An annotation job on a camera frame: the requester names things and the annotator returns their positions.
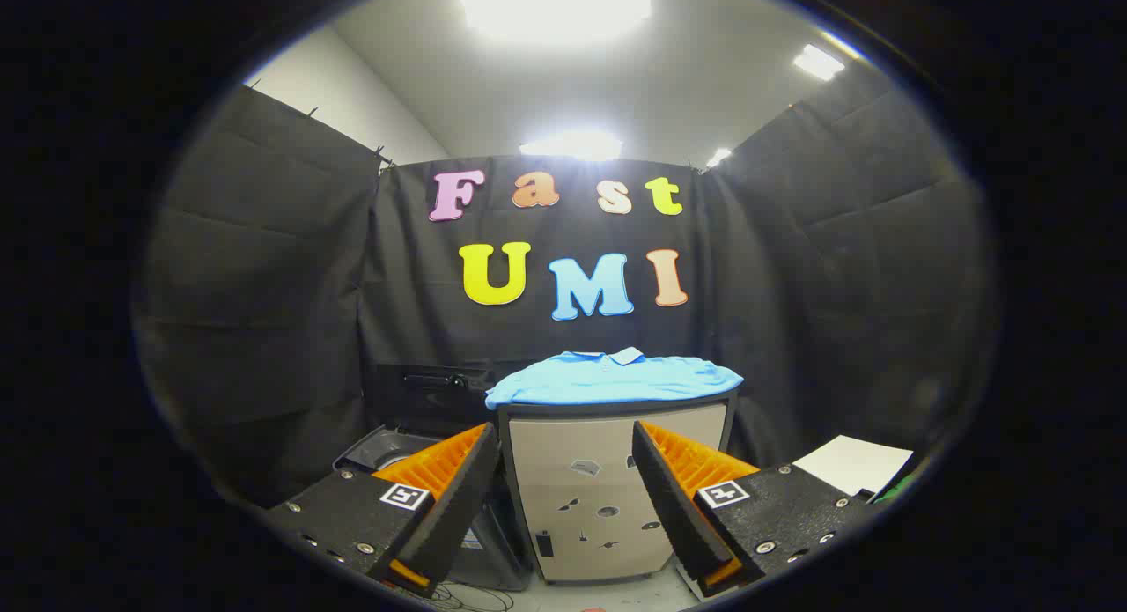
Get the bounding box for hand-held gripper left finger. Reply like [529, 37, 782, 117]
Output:
[264, 423, 501, 597]

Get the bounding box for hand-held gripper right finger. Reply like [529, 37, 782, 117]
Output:
[632, 421, 877, 600]

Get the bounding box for grey washing machine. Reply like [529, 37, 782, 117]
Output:
[333, 363, 534, 593]

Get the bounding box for light blue polo shirt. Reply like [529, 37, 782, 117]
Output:
[485, 348, 745, 410]

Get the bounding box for beige cabinet with grey top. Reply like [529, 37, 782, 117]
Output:
[497, 392, 739, 585]

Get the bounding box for white flat board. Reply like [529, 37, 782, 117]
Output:
[792, 435, 915, 497]

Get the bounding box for black backdrop cloth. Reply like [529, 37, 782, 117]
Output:
[132, 62, 1000, 507]

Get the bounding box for large ceiling light panel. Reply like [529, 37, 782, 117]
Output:
[458, 0, 657, 45]

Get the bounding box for thin floor cables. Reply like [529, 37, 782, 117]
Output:
[431, 581, 516, 612]

